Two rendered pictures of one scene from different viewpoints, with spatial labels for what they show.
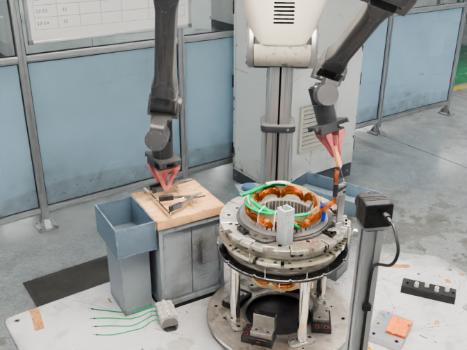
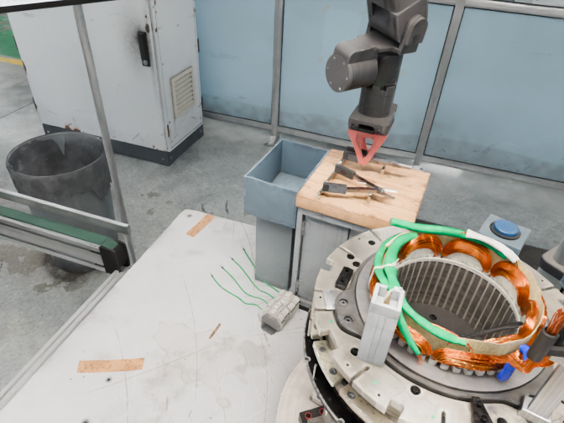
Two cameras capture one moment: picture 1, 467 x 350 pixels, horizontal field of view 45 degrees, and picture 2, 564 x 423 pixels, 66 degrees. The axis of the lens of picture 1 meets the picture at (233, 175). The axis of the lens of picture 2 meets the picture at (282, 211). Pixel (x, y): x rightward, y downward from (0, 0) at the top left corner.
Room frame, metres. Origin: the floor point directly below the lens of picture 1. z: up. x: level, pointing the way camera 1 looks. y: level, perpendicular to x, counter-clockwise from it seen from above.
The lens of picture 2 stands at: (0.87, -0.28, 1.49)
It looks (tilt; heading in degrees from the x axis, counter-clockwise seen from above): 37 degrees down; 52
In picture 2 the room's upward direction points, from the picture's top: 3 degrees clockwise
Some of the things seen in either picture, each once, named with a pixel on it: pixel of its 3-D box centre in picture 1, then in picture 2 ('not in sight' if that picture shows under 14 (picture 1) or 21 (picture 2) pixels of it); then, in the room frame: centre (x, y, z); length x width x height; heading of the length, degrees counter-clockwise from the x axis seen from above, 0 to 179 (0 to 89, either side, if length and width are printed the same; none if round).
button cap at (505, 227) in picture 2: (249, 186); (506, 227); (1.54, -0.05, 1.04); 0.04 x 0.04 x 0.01
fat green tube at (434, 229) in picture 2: (262, 188); (448, 234); (1.30, -0.07, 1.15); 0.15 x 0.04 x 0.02; 120
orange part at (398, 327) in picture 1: (398, 327); not in sight; (1.19, -0.44, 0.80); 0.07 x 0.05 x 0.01; 150
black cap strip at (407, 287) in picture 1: (428, 290); not in sight; (1.36, -0.57, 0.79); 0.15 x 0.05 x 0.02; 68
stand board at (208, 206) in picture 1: (177, 203); (365, 189); (1.40, 0.15, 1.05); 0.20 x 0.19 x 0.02; 120
